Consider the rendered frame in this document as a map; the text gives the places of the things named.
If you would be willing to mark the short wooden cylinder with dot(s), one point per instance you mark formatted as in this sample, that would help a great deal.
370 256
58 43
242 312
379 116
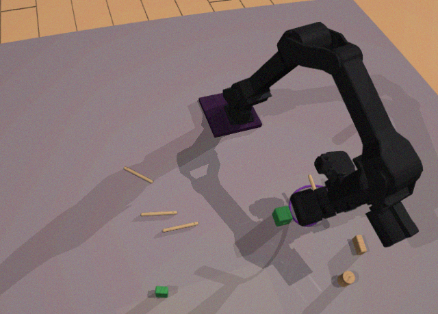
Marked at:
346 278

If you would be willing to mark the small wooden block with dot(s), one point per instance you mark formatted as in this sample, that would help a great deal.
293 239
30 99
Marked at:
358 242

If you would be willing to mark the purple string with wooden stick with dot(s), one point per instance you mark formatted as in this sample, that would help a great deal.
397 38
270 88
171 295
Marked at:
313 187

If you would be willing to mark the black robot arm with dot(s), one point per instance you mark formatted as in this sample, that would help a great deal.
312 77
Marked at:
388 168

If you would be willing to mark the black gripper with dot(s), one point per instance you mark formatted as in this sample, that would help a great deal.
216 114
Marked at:
311 206

